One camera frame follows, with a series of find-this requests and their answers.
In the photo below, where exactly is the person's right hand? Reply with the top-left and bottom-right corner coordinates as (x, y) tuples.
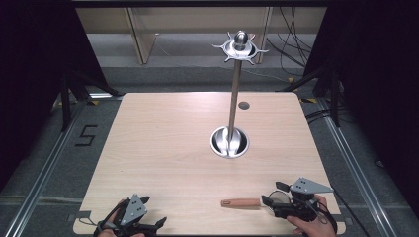
(287, 195), (337, 237)

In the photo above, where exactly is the beige wooden cabinet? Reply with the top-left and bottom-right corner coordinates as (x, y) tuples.
(75, 6), (328, 65)

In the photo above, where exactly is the black tripod stand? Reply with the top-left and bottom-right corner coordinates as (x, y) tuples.
(276, 63), (344, 128)
(59, 67), (124, 133)

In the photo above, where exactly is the black curtain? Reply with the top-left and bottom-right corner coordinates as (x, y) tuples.
(0, 0), (111, 194)
(301, 0), (419, 213)

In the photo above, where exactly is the aluminium floor rail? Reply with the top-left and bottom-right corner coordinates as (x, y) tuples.
(315, 98), (398, 237)
(2, 98), (87, 237)

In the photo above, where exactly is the bundle of black floor cables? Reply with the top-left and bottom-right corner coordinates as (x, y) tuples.
(266, 6), (318, 84)

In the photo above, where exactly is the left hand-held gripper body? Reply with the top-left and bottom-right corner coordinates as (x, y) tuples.
(113, 194), (157, 236)

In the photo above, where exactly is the person's left hand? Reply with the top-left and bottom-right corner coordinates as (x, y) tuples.
(98, 198), (146, 237)

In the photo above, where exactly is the metal utensil rack stand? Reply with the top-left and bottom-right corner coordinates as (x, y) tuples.
(209, 30), (270, 160)

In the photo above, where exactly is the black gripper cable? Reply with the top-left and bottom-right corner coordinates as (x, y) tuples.
(330, 187), (365, 237)

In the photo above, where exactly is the wooden-handled mesh skimmer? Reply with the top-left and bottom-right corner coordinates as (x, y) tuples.
(220, 190), (293, 209)

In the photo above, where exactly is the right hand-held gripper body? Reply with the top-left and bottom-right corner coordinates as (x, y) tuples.
(272, 177), (334, 221)

